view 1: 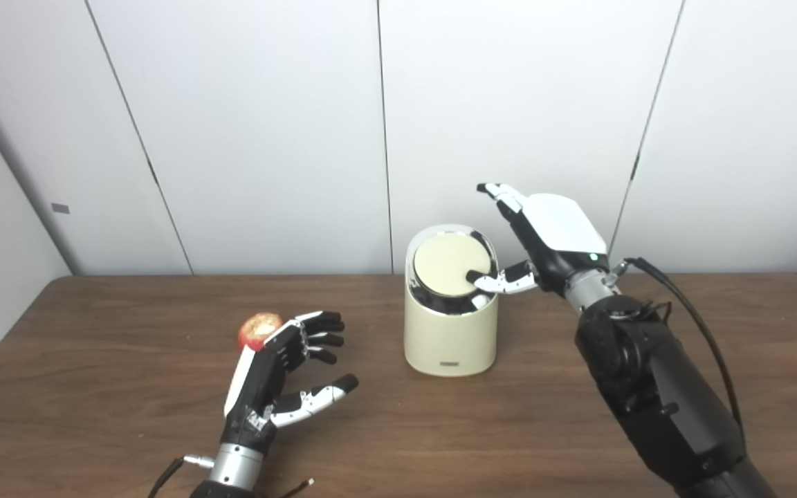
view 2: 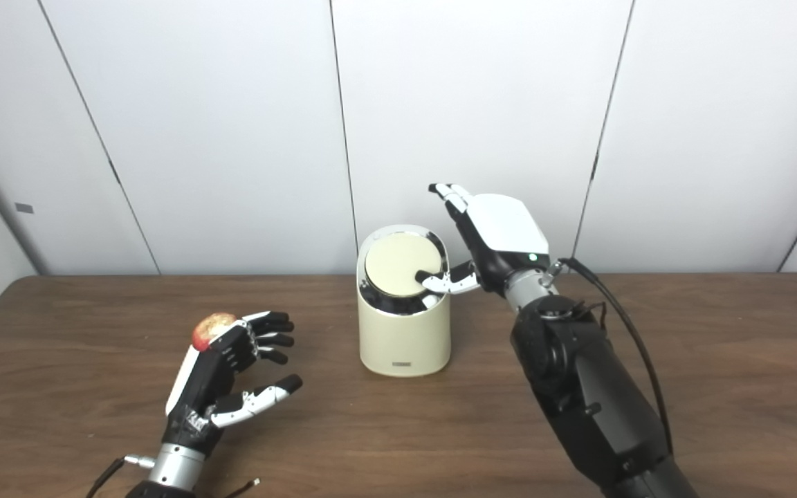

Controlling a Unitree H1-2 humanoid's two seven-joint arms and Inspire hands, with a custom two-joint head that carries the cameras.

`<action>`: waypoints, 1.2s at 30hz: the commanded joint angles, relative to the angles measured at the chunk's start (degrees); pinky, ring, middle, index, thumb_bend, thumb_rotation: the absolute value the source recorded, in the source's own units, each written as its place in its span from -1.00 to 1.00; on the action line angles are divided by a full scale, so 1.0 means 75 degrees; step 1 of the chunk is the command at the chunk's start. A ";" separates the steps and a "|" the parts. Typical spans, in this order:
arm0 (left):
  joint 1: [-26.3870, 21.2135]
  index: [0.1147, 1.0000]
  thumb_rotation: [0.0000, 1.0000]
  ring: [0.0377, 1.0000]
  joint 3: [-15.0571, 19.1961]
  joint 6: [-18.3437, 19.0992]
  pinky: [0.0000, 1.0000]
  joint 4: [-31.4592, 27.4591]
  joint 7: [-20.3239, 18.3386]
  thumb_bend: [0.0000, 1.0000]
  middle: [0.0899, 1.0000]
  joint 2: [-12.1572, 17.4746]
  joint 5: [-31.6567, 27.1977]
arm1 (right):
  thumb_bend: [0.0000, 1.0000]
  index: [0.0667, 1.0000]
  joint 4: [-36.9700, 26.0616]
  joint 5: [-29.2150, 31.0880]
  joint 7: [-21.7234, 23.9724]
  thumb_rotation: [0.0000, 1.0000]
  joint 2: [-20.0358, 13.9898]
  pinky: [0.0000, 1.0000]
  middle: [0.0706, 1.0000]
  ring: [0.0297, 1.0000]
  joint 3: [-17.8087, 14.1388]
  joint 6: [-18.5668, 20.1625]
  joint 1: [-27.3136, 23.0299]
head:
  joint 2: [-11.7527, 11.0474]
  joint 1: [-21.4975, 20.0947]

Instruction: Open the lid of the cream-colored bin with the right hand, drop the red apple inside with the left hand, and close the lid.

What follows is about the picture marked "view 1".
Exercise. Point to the cream-colored desktop bin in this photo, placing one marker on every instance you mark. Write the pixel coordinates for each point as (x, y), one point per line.
(449, 342)

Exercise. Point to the round cream bin lid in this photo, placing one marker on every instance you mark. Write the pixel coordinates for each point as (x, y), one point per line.
(447, 263)

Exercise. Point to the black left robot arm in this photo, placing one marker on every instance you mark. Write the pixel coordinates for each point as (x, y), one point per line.
(236, 467)

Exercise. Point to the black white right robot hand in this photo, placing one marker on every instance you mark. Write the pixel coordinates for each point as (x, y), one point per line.
(557, 232)

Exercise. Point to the small grey wall label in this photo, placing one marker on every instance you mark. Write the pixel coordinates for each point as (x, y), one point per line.
(60, 208)

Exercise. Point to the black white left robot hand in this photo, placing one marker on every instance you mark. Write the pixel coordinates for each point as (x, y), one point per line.
(257, 387)

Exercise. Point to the red apple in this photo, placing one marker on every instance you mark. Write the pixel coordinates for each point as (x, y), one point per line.
(258, 326)

